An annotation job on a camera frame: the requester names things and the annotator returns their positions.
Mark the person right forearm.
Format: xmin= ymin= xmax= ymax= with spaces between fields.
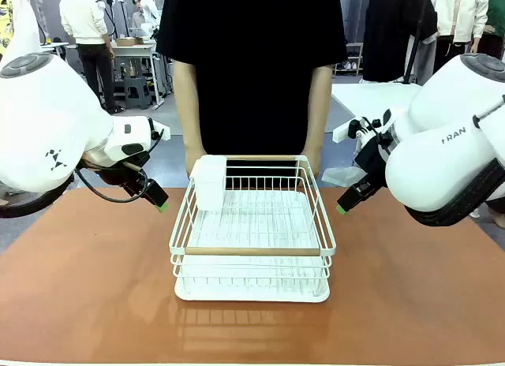
xmin=172 ymin=59 xmax=206 ymax=154

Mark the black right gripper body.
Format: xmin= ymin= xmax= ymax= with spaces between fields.
xmin=353 ymin=133 xmax=396 ymax=190

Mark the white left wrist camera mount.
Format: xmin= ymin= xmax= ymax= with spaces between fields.
xmin=148 ymin=118 xmax=172 ymax=143

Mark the white workbench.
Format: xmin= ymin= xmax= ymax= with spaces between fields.
xmin=65 ymin=41 xmax=169 ymax=107

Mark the white drain tray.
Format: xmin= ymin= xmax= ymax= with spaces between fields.
xmin=174 ymin=274 xmax=331 ymax=304

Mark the person left forearm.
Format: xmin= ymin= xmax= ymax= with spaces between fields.
xmin=301 ymin=64 xmax=335 ymax=152

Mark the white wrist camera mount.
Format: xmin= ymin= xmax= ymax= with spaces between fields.
xmin=148 ymin=118 xmax=172 ymax=143
xmin=331 ymin=116 xmax=363 ymax=144

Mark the person torso black shirt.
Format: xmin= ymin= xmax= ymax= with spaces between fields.
xmin=155 ymin=0 xmax=349 ymax=157

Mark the bystander in yellow patterned shirt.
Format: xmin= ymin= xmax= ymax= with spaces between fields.
xmin=0 ymin=0 xmax=15 ymax=60

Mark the seated bystander in white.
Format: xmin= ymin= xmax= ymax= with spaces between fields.
xmin=131 ymin=0 xmax=161 ymax=39

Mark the grey step stool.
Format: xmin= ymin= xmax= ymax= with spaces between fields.
xmin=123 ymin=75 xmax=153 ymax=110

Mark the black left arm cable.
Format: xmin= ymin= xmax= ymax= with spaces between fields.
xmin=74 ymin=128 xmax=165 ymax=204

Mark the shoe rack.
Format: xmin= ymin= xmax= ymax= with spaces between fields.
xmin=334 ymin=42 xmax=364 ymax=77

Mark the bystander in white jacket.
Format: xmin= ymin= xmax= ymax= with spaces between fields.
xmin=428 ymin=0 xmax=491 ymax=73

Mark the black hanging garment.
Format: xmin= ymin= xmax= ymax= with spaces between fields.
xmin=361 ymin=0 xmax=439 ymax=84

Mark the black left arm cable sleeve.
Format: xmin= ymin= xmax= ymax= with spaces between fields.
xmin=0 ymin=172 xmax=76 ymax=219

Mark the bystander in white sweater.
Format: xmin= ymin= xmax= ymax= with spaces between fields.
xmin=58 ymin=0 xmax=126 ymax=115

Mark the black arm cable sleeve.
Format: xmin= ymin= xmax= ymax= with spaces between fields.
xmin=403 ymin=158 xmax=505 ymax=228
xmin=0 ymin=172 xmax=76 ymax=219

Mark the bystander in green top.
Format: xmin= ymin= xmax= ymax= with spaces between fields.
xmin=471 ymin=0 xmax=505 ymax=60

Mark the person right hand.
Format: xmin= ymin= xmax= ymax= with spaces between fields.
xmin=184 ymin=147 xmax=206 ymax=178

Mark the white plastic cutlery holder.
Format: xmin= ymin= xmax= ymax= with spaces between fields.
xmin=189 ymin=154 xmax=229 ymax=211

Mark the black right arm cable sleeve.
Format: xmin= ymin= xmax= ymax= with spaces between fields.
xmin=403 ymin=158 xmax=505 ymax=228

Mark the clear plastic bag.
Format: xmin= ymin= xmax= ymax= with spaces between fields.
xmin=320 ymin=166 xmax=358 ymax=188

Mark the white wire dish rack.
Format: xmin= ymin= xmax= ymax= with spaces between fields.
xmin=168 ymin=154 xmax=337 ymax=294

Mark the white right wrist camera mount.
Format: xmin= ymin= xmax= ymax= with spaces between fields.
xmin=331 ymin=116 xmax=363 ymax=144

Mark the white side table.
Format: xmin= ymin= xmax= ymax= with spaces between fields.
xmin=330 ymin=81 xmax=422 ymax=125

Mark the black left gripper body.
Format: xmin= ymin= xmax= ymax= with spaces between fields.
xmin=97 ymin=159 xmax=159 ymax=201

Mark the person left hand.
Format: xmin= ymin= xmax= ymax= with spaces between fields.
xmin=301 ymin=147 xmax=324 ymax=177

